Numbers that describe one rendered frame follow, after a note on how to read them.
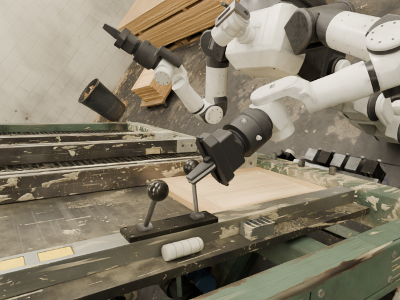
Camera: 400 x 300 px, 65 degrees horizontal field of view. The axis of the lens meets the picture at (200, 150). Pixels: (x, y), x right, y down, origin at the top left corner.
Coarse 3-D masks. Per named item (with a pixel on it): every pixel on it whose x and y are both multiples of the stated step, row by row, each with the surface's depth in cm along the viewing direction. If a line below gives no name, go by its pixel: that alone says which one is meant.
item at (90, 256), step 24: (312, 192) 91; (336, 192) 92; (216, 216) 69; (240, 216) 70; (264, 216) 74; (288, 216) 79; (96, 240) 55; (120, 240) 56; (144, 240) 57; (168, 240) 60; (48, 264) 48; (72, 264) 50; (96, 264) 52; (120, 264) 55; (0, 288) 45; (24, 288) 46
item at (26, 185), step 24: (48, 168) 90; (72, 168) 92; (96, 168) 93; (120, 168) 97; (144, 168) 101; (168, 168) 106; (240, 168) 125; (0, 192) 79; (24, 192) 83; (48, 192) 86; (72, 192) 90
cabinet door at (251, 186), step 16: (208, 176) 111; (240, 176) 114; (256, 176) 116; (272, 176) 116; (288, 176) 117; (176, 192) 91; (208, 192) 94; (224, 192) 95; (240, 192) 95; (256, 192) 96; (272, 192) 97; (288, 192) 98; (304, 192) 98; (192, 208) 83; (208, 208) 80; (224, 208) 80
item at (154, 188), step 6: (156, 180) 53; (162, 180) 53; (150, 186) 52; (156, 186) 52; (162, 186) 52; (150, 192) 52; (156, 192) 51; (162, 192) 52; (168, 192) 53; (150, 198) 53; (156, 198) 52; (162, 198) 52; (150, 204) 55; (150, 210) 56; (150, 216) 56; (144, 222) 58; (138, 228) 58; (144, 228) 58; (150, 228) 59
